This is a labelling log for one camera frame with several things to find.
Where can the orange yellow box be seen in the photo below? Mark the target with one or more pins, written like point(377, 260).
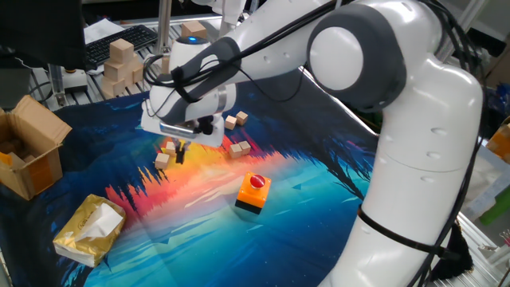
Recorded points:
point(503, 143)

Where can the green plastic object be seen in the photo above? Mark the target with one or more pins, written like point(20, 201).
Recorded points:
point(498, 211)

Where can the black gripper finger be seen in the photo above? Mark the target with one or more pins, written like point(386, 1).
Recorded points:
point(178, 155)
point(184, 150)

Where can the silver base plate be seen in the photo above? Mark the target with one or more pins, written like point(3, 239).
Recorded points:
point(213, 24)

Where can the black computer keyboard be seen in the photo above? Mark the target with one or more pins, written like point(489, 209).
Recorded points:
point(139, 36)

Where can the black equipment box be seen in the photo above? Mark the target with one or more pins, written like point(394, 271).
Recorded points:
point(492, 44)

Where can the open brown cardboard box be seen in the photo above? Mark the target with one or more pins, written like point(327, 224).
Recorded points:
point(44, 131)

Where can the white paper sheet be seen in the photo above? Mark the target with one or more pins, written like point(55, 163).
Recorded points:
point(99, 30)

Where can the dark grey stand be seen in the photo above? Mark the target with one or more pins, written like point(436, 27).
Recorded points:
point(14, 87)

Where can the white device with brown knob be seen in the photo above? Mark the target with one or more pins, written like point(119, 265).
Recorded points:
point(75, 81)

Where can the gold tissue pack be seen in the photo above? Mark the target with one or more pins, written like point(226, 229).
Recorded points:
point(79, 223)

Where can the colourful forest print cloth mat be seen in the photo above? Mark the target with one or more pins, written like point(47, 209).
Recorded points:
point(199, 239)

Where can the large wooden cube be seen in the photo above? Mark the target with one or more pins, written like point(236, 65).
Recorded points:
point(165, 64)
point(138, 74)
point(112, 87)
point(115, 71)
point(121, 51)
point(194, 30)
point(135, 63)

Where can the black computer monitor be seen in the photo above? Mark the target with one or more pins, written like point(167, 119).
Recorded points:
point(40, 32)

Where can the orange box with red button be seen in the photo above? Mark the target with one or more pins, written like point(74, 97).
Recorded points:
point(251, 197)

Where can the silver camera box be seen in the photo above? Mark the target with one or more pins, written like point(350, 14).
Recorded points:
point(177, 129)

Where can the black fluffy duster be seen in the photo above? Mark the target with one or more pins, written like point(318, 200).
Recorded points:
point(458, 259)

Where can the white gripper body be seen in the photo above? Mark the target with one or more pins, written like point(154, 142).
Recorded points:
point(213, 137)

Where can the white paper scrap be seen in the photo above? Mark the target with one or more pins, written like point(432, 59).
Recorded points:
point(153, 59)

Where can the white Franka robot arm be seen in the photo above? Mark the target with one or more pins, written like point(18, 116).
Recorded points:
point(426, 139)

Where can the short aluminium post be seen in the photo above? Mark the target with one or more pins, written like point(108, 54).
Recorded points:
point(57, 83)

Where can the silver metal bar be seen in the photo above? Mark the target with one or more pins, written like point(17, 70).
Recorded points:
point(466, 18)

